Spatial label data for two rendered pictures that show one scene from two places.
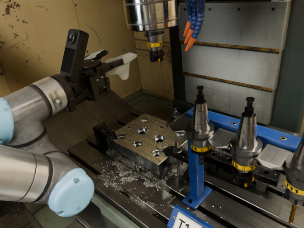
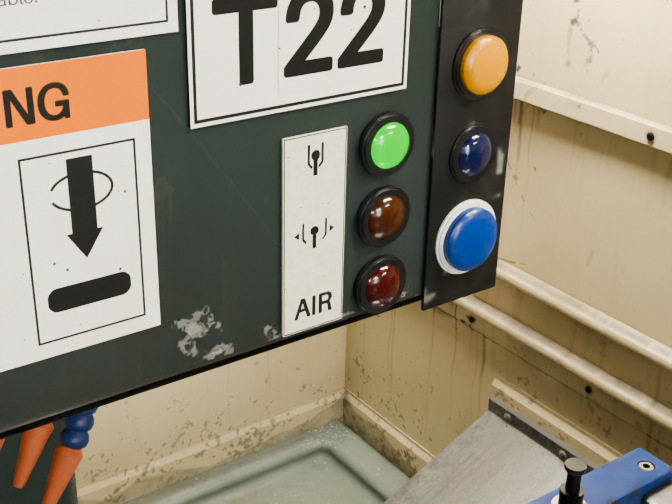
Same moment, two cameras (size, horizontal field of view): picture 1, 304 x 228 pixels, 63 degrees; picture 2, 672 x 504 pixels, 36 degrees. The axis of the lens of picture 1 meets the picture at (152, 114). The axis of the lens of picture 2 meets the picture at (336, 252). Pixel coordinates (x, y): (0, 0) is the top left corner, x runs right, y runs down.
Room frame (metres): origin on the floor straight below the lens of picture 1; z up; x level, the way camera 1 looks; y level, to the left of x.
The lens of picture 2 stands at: (0.41, 0.34, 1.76)
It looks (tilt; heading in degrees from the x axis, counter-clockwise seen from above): 25 degrees down; 278
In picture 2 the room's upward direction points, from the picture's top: 1 degrees clockwise
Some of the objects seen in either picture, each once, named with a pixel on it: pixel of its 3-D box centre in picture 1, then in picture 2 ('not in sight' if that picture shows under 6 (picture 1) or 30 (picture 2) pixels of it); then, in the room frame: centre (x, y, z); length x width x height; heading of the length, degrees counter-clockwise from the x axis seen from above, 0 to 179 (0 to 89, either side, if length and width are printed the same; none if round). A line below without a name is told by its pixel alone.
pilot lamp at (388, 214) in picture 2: not in sight; (385, 217); (0.45, -0.06, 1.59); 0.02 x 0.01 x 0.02; 44
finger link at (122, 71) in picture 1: (123, 68); not in sight; (0.59, 0.05, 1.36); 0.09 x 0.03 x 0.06; 115
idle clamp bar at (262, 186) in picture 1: (237, 169); not in sight; (0.62, -0.27, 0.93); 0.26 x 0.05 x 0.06; 49
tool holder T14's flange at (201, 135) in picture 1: (201, 131); not in sight; (0.48, -0.11, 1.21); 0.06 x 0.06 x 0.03
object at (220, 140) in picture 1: (221, 139); not in sight; (0.44, -0.15, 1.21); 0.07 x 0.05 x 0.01; 134
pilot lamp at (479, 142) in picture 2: not in sight; (473, 153); (0.41, -0.09, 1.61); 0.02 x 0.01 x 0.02; 44
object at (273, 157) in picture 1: (273, 157); not in sight; (0.36, -0.22, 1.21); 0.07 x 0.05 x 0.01; 134
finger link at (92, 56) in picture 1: (98, 64); not in sight; (0.65, 0.13, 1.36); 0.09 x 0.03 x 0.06; 164
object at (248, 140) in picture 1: (247, 129); not in sight; (0.40, -0.19, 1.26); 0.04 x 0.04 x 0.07
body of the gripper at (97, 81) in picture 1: (81, 83); not in sight; (0.54, 0.15, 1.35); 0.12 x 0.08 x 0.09; 140
